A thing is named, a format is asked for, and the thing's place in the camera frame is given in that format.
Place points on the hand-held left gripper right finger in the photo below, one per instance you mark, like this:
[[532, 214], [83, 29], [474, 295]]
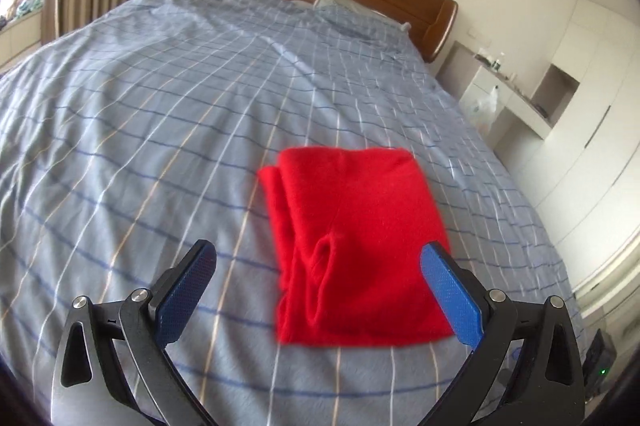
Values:
[[452, 296]]

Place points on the white wardrobe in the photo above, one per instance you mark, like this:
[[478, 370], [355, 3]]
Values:
[[590, 131]]

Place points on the clear bottle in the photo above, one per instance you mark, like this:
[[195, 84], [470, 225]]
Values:
[[498, 60]]

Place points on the colourful clutter pile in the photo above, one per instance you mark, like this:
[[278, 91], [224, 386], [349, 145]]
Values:
[[22, 6]]

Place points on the blue checked blanket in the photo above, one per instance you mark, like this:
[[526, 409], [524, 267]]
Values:
[[150, 131]]

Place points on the white desk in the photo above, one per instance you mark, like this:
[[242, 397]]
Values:
[[520, 106]]

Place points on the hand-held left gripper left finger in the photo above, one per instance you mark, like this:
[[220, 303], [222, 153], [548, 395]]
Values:
[[182, 296]]

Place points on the red sweater with white rabbit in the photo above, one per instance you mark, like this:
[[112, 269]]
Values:
[[360, 231]]

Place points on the clear plastic bag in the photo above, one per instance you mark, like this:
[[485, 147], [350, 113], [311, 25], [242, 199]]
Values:
[[485, 106]]

